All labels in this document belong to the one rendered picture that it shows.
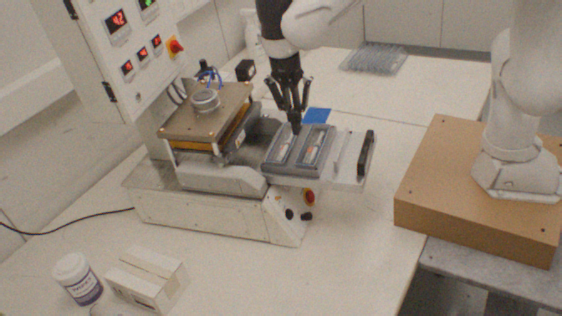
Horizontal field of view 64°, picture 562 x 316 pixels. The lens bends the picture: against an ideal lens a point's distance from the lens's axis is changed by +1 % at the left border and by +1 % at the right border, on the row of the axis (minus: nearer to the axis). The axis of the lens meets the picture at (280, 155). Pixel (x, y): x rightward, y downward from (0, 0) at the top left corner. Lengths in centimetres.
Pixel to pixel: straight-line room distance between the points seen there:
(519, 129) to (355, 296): 56
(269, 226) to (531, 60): 74
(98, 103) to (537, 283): 117
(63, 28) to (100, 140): 71
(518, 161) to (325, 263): 55
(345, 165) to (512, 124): 40
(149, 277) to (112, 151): 72
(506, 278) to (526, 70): 51
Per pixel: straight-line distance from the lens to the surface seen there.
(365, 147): 119
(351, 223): 135
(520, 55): 105
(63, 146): 172
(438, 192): 128
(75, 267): 131
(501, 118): 117
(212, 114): 124
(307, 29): 91
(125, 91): 121
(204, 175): 122
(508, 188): 130
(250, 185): 118
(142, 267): 129
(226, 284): 128
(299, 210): 133
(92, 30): 114
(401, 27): 368
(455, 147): 141
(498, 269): 128
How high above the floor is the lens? 175
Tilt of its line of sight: 38 degrees down
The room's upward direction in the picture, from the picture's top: 12 degrees counter-clockwise
